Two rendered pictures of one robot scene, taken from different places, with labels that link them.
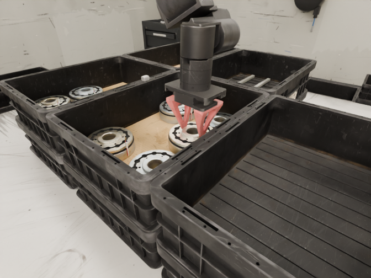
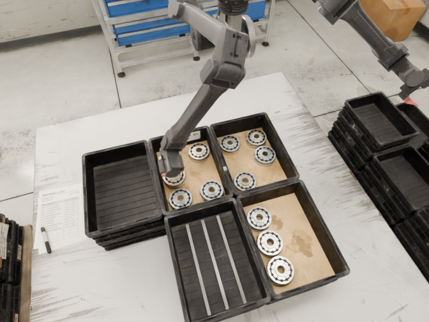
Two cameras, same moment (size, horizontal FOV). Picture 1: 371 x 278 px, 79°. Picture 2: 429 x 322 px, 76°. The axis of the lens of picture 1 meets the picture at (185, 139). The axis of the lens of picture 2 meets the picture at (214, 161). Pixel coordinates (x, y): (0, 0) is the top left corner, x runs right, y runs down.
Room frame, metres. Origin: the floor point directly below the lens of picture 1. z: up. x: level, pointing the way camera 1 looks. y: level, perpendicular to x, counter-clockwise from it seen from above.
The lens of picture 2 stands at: (0.90, -0.43, 1.96)
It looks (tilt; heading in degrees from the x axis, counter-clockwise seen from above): 57 degrees down; 124
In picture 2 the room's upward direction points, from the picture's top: 1 degrees counter-clockwise
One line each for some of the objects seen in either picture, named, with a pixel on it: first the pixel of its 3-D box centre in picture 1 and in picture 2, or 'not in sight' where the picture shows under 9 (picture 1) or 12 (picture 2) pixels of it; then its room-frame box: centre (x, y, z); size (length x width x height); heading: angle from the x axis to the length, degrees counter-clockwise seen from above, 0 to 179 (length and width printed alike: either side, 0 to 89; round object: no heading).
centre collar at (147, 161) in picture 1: (155, 164); not in sight; (0.32, 0.06, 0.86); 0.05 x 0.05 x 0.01
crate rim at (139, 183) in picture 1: (168, 107); (188, 167); (0.45, 0.04, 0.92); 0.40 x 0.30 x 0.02; 140
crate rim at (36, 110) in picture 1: (94, 79); (251, 151); (0.64, 0.27, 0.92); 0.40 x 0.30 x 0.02; 140
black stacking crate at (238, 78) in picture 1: (249, 83); (213, 259); (0.75, -0.22, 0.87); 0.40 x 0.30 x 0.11; 140
